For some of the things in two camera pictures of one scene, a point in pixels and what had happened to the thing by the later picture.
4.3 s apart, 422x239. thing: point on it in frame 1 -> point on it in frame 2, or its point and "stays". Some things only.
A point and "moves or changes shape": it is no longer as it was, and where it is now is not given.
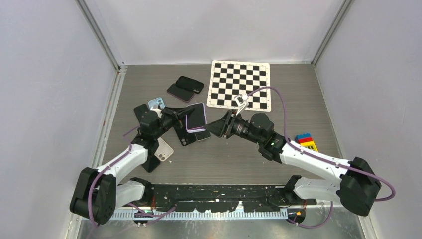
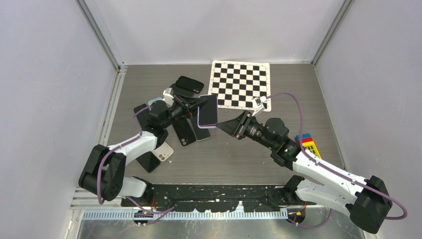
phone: x=180 y=93 stays
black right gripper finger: x=217 y=127 -> x=234 y=126
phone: x=195 y=121 moves or changes shape
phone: x=153 y=104 stays
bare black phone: x=153 y=162 stays
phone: x=163 y=151 stays
